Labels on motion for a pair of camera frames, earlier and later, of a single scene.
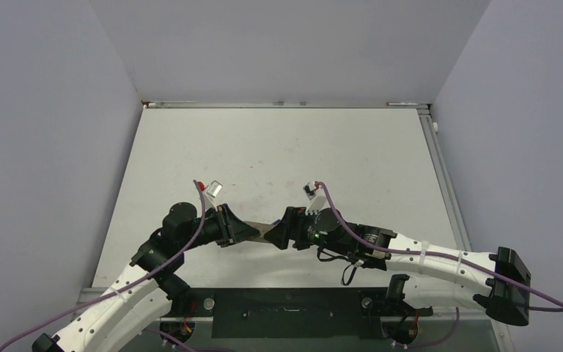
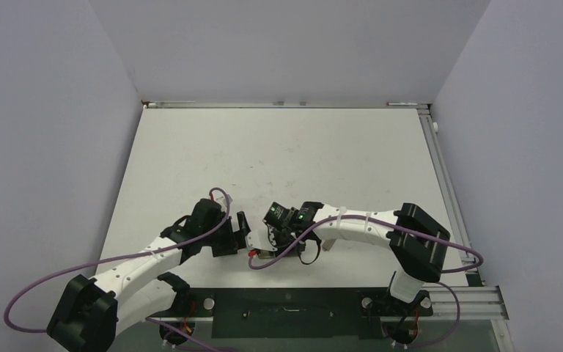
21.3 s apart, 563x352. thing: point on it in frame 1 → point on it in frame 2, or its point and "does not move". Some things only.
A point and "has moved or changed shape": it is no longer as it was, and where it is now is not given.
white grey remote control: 262,228 has moved or changed shape
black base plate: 291,313 does not move
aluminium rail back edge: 286,104 does not move
